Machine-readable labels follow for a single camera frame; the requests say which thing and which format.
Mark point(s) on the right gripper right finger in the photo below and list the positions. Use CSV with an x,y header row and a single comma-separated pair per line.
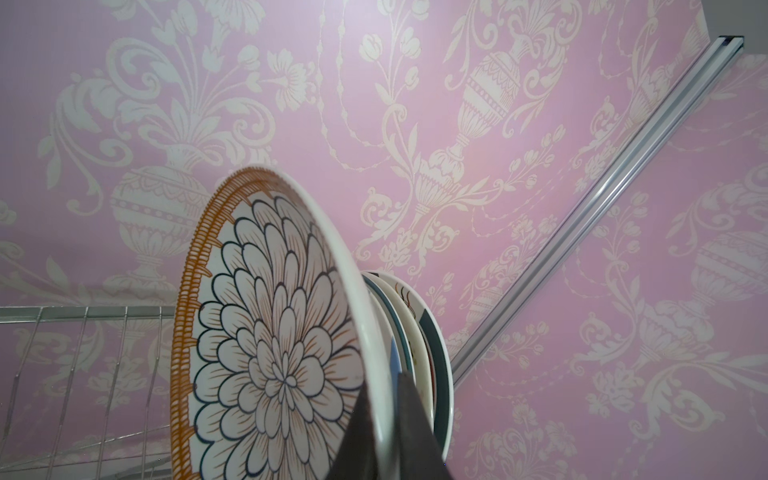
x,y
420,457

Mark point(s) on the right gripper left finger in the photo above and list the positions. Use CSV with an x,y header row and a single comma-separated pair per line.
x,y
356,458

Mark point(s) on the white plate teal red rim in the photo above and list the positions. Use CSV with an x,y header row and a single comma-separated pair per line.
x,y
445,398

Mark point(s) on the floral mandala patterned plate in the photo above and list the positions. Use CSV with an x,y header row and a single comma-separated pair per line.
x,y
274,336

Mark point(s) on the blue striped plate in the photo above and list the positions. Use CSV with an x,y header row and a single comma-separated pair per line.
x,y
393,360

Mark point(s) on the white plate green quatrefoil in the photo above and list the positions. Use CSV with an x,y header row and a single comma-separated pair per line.
x,y
399,335

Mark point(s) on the silver wire dish rack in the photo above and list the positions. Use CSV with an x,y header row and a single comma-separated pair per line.
x,y
85,392

